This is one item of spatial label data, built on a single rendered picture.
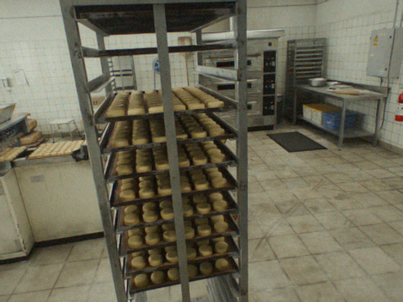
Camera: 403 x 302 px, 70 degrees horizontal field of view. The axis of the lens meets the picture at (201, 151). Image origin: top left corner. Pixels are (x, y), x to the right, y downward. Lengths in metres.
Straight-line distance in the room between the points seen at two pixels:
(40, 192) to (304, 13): 6.45
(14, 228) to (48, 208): 0.30
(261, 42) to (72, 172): 4.46
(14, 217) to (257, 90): 4.74
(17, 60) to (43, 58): 0.53
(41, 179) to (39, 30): 4.83
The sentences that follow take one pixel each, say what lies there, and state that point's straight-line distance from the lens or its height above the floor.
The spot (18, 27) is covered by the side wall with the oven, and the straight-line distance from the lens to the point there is 7.44.
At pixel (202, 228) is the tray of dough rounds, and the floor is 1.06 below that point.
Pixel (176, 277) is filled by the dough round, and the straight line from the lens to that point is 1.18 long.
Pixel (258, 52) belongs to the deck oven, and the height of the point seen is 1.61.
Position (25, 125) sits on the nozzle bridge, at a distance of 3.28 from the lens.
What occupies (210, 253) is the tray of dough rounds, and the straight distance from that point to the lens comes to 1.13.
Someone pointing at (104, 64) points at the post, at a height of 1.64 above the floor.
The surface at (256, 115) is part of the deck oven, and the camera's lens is 6.21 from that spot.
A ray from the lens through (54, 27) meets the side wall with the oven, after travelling 7.18.
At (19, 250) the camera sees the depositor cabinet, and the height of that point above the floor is 0.14.
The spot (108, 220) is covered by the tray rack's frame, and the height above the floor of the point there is 1.18.
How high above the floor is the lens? 1.66
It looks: 19 degrees down
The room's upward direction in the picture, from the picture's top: 3 degrees counter-clockwise
